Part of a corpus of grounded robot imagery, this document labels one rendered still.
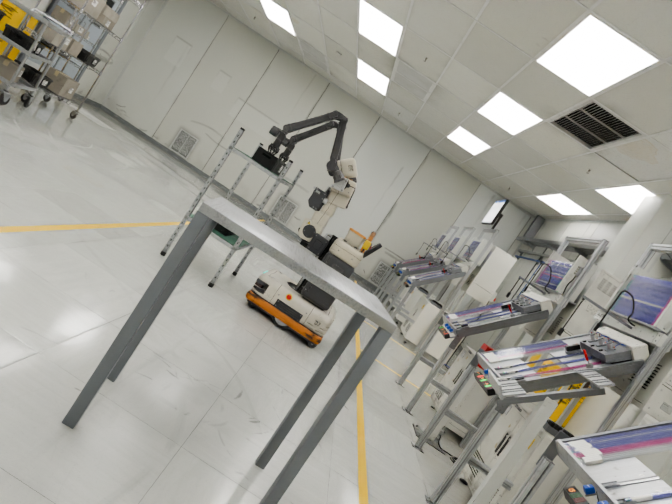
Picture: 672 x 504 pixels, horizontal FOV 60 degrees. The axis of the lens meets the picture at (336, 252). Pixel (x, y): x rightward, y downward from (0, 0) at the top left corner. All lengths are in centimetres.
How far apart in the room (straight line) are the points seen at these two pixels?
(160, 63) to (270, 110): 239
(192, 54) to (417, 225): 563
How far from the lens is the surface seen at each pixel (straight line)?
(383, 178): 1185
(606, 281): 486
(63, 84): 850
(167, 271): 181
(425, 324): 788
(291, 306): 444
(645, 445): 246
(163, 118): 1256
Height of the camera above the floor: 101
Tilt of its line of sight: 4 degrees down
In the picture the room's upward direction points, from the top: 34 degrees clockwise
